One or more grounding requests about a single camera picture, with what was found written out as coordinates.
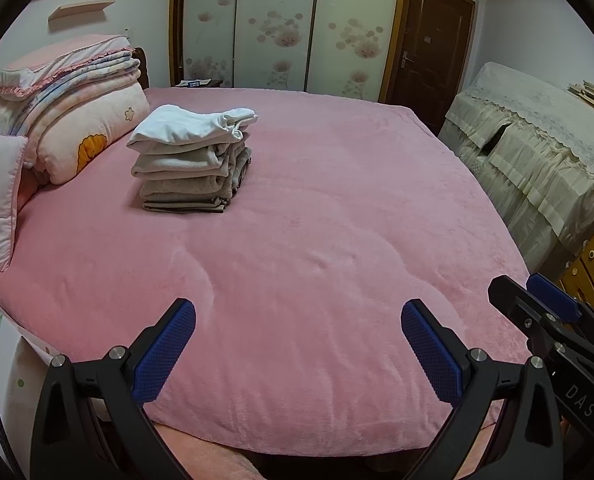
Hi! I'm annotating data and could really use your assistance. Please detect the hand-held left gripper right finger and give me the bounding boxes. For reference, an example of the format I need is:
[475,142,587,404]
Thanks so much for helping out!
[401,298,565,480]

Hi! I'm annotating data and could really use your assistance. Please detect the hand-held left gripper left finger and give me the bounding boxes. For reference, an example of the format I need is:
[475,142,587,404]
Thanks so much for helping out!
[29,298,198,480]

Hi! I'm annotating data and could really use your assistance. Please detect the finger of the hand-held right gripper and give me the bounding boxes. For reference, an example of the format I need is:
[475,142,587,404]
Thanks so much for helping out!
[526,273,594,343]
[488,275,580,358]

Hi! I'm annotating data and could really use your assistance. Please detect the white printed sweatshirt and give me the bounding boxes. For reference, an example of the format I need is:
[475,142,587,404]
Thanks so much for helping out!
[127,105,258,155]

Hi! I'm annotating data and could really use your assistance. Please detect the lace covered furniture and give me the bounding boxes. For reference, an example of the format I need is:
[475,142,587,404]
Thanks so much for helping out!
[437,61,594,272]

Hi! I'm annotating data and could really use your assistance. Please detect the folded grey-brown garment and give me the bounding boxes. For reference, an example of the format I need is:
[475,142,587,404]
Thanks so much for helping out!
[142,195,228,214]

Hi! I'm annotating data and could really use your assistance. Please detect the folded beige fleece garment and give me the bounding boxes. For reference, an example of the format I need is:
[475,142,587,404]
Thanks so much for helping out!
[140,172,240,200]

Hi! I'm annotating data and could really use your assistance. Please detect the white dotted bed skirt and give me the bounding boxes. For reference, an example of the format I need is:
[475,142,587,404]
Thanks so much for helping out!
[0,285,52,461]

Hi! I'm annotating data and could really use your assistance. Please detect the pink plush bed blanket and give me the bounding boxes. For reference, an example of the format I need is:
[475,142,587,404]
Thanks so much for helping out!
[0,85,532,456]

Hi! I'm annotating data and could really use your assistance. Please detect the folded light grey garment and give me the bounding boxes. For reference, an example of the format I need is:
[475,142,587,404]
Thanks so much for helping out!
[131,141,248,179]

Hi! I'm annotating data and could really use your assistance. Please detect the folded plaid garment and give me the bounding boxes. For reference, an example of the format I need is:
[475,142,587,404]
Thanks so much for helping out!
[229,146,254,192]

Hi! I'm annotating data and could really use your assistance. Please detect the cream flower print quilt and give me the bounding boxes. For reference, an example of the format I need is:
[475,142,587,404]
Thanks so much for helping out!
[24,82,150,187]

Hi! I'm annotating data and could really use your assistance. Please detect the brown wooden door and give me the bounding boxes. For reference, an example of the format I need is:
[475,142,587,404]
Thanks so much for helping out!
[379,0,478,136]

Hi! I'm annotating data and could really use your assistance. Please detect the dark bedside table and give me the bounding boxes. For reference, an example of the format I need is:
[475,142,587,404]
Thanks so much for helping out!
[174,77,224,90]

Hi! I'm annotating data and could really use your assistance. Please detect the striped folded blanket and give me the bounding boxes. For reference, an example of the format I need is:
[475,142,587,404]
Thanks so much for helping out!
[0,50,142,137]

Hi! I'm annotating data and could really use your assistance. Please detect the dark wooden headboard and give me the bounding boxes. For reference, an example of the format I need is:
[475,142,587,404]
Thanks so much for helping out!
[132,47,150,89]

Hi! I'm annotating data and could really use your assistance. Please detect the pink ruffled folded blanket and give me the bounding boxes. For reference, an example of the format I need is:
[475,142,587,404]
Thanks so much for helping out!
[0,35,134,99]

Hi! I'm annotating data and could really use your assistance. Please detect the floral sliding door wardrobe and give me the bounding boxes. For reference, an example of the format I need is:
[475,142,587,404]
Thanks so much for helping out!
[169,0,408,104]

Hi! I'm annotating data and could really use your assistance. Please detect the pink wall shelf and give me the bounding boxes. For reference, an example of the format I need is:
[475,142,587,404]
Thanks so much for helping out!
[48,1,116,22]

